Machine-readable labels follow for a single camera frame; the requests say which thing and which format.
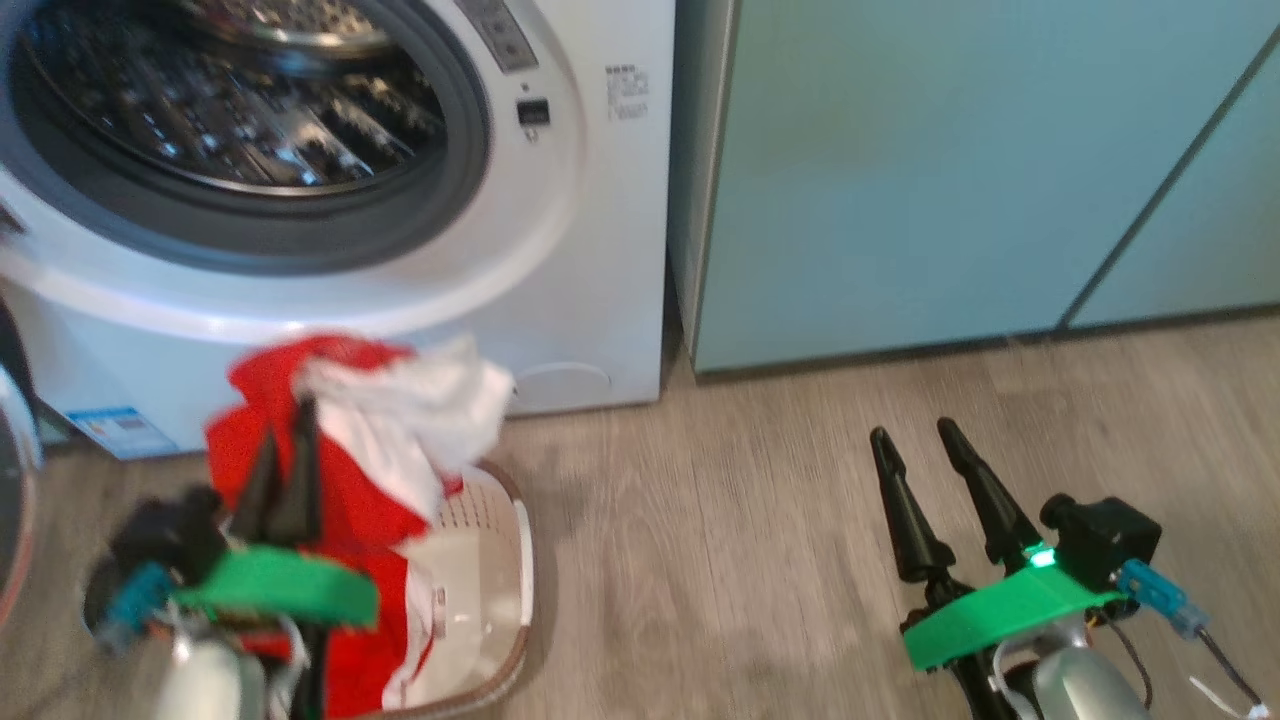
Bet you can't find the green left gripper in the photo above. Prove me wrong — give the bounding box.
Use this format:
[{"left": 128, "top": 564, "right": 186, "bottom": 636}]
[{"left": 170, "top": 395, "right": 382, "bottom": 632}]

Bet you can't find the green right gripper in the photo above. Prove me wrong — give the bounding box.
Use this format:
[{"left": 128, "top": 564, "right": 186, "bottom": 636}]
[{"left": 869, "top": 417, "right": 1127, "bottom": 673}]

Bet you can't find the red and white garment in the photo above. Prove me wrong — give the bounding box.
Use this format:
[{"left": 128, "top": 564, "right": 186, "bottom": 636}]
[{"left": 205, "top": 333, "right": 517, "bottom": 720}]

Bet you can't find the round glass washing machine door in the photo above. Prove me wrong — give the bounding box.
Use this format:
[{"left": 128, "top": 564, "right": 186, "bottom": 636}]
[{"left": 0, "top": 295, "right": 47, "bottom": 626}]

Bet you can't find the cream plastic laundry basket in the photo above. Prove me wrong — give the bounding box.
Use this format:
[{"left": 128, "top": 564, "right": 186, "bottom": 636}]
[{"left": 375, "top": 462, "right": 537, "bottom": 720}]

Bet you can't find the white washing machine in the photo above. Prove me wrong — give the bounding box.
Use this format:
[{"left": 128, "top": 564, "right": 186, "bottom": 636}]
[{"left": 0, "top": 0, "right": 677, "bottom": 462}]

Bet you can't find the blue energy label sticker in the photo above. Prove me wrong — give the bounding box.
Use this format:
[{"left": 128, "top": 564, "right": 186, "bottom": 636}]
[{"left": 64, "top": 405, "right": 182, "bottom": 462}]

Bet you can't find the teal cabinet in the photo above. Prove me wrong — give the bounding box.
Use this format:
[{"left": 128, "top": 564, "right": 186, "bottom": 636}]
[{"left": 667, "top": 0, "right": 1280, "bottom": 380}]

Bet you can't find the blue left cable connector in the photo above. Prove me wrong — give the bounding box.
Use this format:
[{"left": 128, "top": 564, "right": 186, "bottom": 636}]
[{"left": 93, "top": 561, "right": 178, "bottom": 653}]

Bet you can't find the blue cable connector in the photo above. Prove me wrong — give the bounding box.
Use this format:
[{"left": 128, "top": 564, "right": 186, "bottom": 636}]
[
  {"left": 93, "top": 561, "right": 178, "bottom": 653},
  {"left": 1117, "top": 559, "right": 1212, "bottom": 642}
]

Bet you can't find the blue right cable connector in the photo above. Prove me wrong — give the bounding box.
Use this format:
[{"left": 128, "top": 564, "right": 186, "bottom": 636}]
[{"left": 1117, "top": 559, "right": 1212, "bottom": 642}]

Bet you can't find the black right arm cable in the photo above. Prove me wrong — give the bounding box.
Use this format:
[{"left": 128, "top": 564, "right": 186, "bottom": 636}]
[{"left": 1100, "top": 608, "right": 1273, "bottom": 720}]

